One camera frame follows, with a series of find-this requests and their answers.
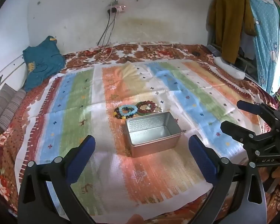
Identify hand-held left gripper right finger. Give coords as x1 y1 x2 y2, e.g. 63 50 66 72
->
189 135 267 224

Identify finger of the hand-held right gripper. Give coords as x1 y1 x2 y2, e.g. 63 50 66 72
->
220 121 274 148
237 100 280 122

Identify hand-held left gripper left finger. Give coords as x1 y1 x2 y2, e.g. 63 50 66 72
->
18 135 96 224

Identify silver metal tin box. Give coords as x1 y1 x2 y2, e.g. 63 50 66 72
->
125 111 183 158

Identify dark multicolour bead bracelet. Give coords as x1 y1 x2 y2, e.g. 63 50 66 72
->
113 107 127 120

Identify light blue bead bracelet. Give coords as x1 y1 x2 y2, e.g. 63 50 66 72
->
119 105 139 117

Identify green bangle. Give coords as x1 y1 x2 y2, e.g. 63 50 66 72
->
133 111 155 117

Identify red bead bracelet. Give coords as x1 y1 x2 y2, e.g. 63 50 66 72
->
136 100 156 113

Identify person's left hand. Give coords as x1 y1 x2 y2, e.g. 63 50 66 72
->
127 214 144 224

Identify white oblong object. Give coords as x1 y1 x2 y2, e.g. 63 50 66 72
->
213 56 246 80

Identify grey hanging cloth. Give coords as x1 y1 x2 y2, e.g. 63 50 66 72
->
238 31 256 60

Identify striped colourful blanket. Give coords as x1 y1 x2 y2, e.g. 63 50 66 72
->
17 59 272 223

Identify light blue printed cloth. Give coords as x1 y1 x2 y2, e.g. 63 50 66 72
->
233 0 280 97

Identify mustard hanging garment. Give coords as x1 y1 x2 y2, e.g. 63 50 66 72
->
208 0 259 64

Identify grey striped folded cloth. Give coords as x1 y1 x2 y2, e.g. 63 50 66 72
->
0 83 27 134

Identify teal shirt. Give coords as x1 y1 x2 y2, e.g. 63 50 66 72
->
22 36 66 92

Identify black power cables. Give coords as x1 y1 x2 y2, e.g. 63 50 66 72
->
97 12 117 46

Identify wall power strip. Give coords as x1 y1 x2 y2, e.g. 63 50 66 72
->
106 4 127 15

